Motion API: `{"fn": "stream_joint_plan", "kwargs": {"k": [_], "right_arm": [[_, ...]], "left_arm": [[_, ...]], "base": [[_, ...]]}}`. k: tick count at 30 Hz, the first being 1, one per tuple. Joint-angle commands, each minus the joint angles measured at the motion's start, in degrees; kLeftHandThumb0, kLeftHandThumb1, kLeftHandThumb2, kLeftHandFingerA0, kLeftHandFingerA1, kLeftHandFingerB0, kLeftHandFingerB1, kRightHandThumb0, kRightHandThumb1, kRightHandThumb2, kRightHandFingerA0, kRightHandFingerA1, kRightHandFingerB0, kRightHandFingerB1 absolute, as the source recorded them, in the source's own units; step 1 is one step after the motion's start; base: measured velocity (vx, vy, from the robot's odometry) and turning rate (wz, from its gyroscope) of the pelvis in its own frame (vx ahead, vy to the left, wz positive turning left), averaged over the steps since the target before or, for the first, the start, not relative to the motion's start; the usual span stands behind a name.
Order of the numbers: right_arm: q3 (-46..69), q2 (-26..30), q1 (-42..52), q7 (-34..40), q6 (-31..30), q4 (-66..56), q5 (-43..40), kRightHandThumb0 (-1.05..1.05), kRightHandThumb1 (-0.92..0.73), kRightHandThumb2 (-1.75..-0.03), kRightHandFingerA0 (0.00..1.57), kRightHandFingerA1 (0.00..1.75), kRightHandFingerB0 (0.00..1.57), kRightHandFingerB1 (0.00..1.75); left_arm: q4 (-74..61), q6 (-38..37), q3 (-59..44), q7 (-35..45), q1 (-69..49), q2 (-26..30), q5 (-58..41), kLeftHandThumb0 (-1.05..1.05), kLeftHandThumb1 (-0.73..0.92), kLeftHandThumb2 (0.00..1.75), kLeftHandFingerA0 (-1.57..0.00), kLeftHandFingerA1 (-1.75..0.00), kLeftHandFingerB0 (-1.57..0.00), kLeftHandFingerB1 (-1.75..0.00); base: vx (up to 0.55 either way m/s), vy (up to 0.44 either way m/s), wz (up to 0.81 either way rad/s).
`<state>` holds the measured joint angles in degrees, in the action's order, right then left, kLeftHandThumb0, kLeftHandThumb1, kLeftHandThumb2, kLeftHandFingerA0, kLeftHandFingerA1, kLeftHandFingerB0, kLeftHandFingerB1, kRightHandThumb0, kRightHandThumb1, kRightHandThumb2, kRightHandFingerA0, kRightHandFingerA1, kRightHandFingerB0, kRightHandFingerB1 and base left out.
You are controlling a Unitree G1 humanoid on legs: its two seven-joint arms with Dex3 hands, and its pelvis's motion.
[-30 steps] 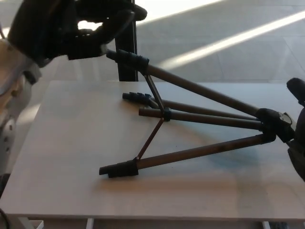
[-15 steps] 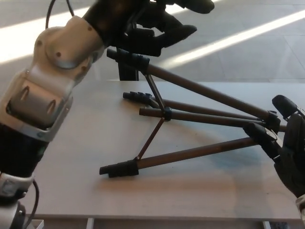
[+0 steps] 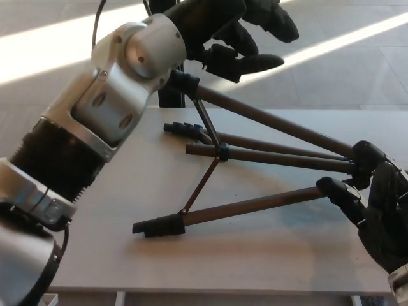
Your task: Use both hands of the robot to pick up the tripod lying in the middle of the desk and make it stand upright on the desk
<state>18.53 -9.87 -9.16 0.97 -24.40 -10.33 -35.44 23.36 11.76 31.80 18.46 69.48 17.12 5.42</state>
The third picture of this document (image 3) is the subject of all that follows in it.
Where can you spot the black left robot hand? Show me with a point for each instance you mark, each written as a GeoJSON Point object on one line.
{"type": "Point", "coordinates": [223, 19]}

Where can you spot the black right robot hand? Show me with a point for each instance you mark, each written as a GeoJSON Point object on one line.
{"type": "Point", "coordinates": [385, 216]}

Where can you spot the brown and black tripod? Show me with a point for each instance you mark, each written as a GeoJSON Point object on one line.
{"type": "Point", "coordinates": [255, 112]}

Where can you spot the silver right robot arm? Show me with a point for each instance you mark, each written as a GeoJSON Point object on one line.
{"type": "Point", "coordinates": [400, 287]}

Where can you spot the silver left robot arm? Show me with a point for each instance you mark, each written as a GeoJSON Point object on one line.
{"type": "Point", "coordinates": [105, 95]}

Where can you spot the black upright pole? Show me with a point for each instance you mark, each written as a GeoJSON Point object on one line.
{"type": "Point", "coordinates": [172, 99]}

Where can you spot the white table frame strut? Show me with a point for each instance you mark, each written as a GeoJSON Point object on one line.
{"type": "Point", "coordinates": [120, 300]}
{"type": "Point", "coordinates": [355, 301]}

